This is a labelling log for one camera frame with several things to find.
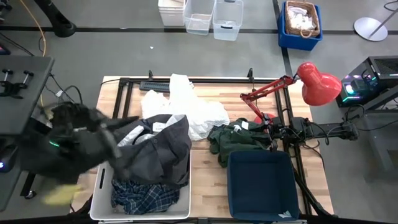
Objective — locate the black clamp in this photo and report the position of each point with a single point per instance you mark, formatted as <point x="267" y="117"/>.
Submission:
<point x="250" y="73"/>
<point x="150" y="75"/>

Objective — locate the grey side table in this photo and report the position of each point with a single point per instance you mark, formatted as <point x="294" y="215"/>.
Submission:
<point x="21" y="105"/>

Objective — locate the wicker basket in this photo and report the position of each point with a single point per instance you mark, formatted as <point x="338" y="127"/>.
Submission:
<point x="290" y="29"/>

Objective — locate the white cloths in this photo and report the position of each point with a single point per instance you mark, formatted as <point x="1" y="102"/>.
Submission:
<point x="300" y="17"/>

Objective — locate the white plastic bin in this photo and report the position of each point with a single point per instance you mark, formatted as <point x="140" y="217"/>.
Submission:
<point x="171" y="14"/>

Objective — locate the red desk lamp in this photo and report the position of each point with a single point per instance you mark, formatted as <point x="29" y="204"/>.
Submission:
<point x="320" y="85"/>

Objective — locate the yellow cloth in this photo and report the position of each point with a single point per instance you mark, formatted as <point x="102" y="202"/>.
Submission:
<point x="62" y="194"/>

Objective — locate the black stand base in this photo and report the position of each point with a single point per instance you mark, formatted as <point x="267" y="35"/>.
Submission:
<point x="60" y="25"/>

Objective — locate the white woven plastic basket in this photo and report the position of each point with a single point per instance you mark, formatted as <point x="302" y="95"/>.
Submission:
<point x="102" y="205"/>

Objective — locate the computer tower with lights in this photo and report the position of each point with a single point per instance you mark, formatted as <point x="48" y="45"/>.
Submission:
<point x="367" y="81"/>

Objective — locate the green garment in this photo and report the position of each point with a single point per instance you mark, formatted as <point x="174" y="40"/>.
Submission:
<point x="233" y="140"/>

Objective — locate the dark grey garment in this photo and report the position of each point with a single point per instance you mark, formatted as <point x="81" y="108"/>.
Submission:
<point x="161" y="152"/>

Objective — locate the navy fabric basket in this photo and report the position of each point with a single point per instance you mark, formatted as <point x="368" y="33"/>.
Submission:
<point x="261" y="186"/>

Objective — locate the black metal rig frame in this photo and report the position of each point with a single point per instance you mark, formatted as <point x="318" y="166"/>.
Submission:
<point x="289" y="102"/>

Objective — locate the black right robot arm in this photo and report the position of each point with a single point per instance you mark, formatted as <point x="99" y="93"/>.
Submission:
<point x="323" y="130"/>

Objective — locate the blue plaid shirt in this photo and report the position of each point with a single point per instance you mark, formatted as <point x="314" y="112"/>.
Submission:
<point x="143" y="197"/>

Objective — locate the blue plastic crate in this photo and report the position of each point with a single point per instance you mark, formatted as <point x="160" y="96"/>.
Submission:
<point x="295" y="42"/>

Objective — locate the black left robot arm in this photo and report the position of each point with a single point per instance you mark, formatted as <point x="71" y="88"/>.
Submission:
<point x="62" y="149"/>

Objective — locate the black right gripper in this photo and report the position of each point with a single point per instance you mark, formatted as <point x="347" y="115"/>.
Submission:
<point x="275" y="130"/>

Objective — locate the round grey stand base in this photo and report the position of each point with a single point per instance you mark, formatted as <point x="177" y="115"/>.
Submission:
<point x="370" y="29"/>

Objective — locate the clear plastic bin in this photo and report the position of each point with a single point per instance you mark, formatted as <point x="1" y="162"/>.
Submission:
<point x="228" y="20"/>
<point x="199" y="17"/>

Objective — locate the white paper label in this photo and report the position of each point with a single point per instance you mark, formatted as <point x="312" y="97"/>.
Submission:
<point x="285" y="214"/>

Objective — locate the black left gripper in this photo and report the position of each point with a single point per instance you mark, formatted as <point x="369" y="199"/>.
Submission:
<point x="98" y="124"/>

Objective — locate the white garment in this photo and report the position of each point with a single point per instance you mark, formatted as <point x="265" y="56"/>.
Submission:
<point x="192" y="109"/>

